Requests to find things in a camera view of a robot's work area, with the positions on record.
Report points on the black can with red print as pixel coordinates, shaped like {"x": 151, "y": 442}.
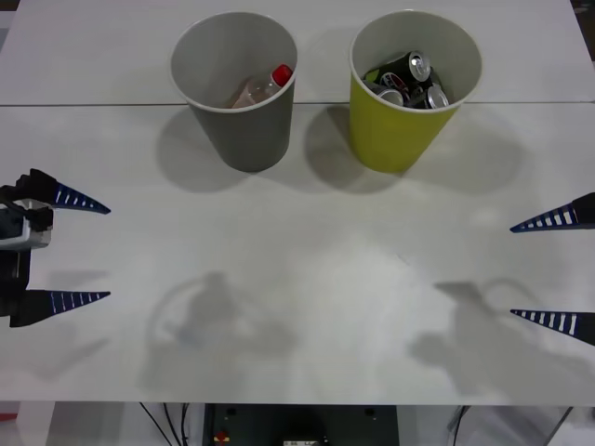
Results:
{"x": 394, "y": 81}

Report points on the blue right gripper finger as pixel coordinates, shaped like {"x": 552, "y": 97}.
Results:
{"x": 558, "y": 321}
{"x": 558, "y": 216}

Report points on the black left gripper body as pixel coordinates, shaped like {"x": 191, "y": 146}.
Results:
{"x": 14, "y": 274}

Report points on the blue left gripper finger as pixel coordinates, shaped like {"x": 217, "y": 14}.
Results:
{"x": 74, "y": 200}
{"x": 70, "y": 301}

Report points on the black can with silver top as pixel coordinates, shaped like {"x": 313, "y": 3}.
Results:
{"x": 413, "y": 62}
{"x": 437, "y": 96}

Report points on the silver-topped can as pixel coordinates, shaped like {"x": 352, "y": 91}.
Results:
{"x": 390, "y": 95}

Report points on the clear bottle with red cap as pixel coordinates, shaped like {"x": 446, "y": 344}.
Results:
{"x": 260, "y": 88}

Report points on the yellow-green plastic bin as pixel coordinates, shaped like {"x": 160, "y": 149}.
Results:
{"x": 395, "y": 135}

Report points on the grey plastic bin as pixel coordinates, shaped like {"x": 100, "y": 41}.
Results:
{"x": 246, "y": 135}

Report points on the dark robot base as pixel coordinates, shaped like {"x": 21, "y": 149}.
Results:
{"x": 302, "y": 425}

